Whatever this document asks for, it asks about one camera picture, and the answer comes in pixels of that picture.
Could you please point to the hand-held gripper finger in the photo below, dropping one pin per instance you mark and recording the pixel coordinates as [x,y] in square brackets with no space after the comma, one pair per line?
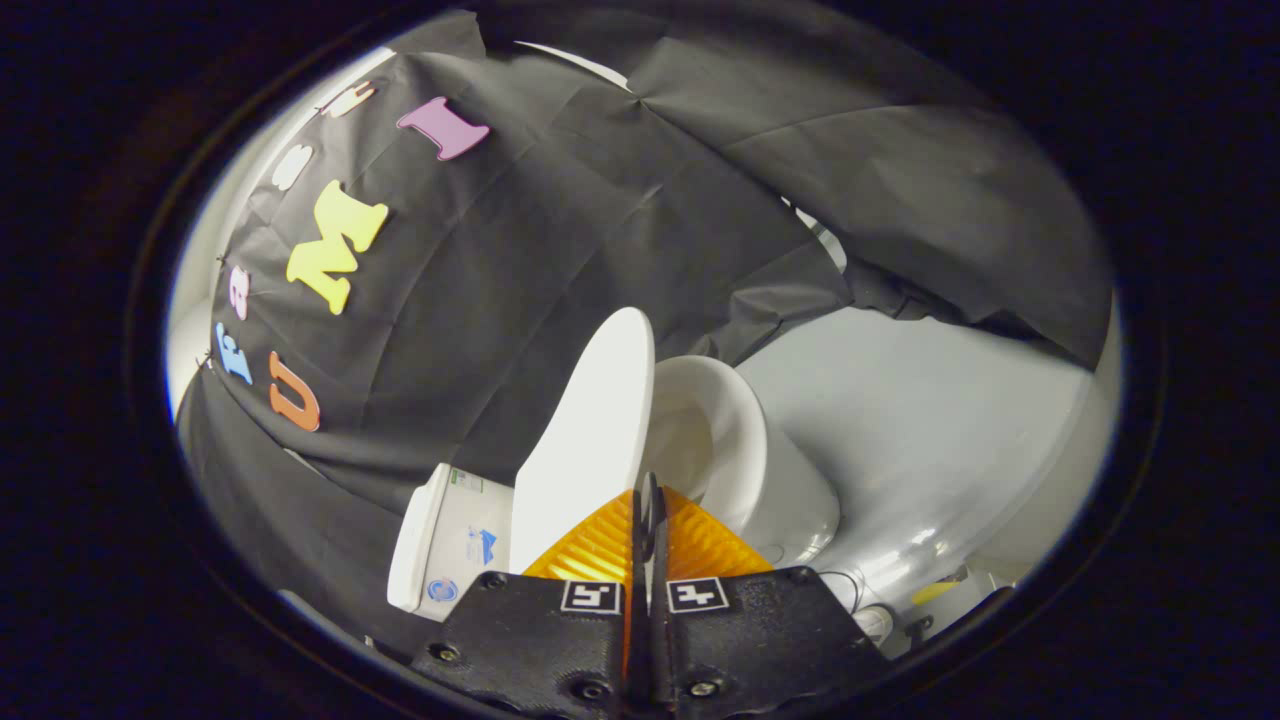
[638,600]
[658,600]

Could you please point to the white toilet lid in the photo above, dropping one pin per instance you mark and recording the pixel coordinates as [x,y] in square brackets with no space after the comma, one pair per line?
[590,430]

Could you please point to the black backdrop cloth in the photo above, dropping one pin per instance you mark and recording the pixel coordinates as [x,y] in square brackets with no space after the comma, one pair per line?
[600,200]

